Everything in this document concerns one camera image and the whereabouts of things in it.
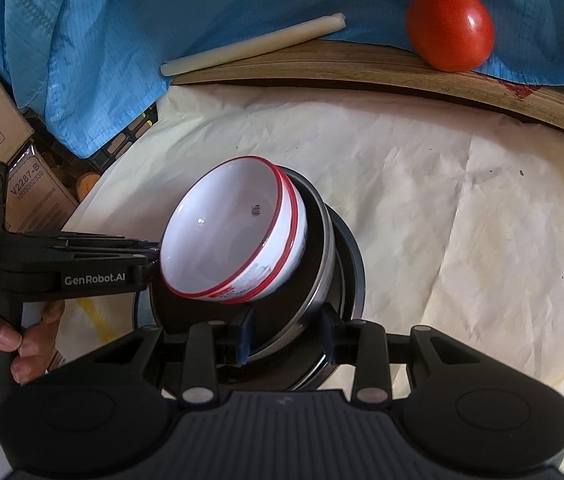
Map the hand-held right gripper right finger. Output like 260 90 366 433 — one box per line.
319 307 485 405

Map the person's left hand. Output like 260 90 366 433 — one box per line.
0 301 66 386

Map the light blue cloth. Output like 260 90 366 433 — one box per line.
0 0 564 158

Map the white bowl with red rim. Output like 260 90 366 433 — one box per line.
197 167 310 307
160 156 293 296

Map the large steel plate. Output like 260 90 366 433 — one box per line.
134 212 366 393

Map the black plastic crate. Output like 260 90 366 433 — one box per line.
26 102 160 173

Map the wooden rolling pin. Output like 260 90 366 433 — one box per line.
160 12 347 78

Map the steel bowl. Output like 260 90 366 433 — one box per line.
149 165 336 361

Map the wooden board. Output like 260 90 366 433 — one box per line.
171 40 564 148

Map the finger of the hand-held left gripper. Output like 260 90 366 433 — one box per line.
10 231 163 261

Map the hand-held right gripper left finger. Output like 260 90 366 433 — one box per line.
89 307 259 406

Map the red tomato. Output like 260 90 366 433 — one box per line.
405 0 495 72

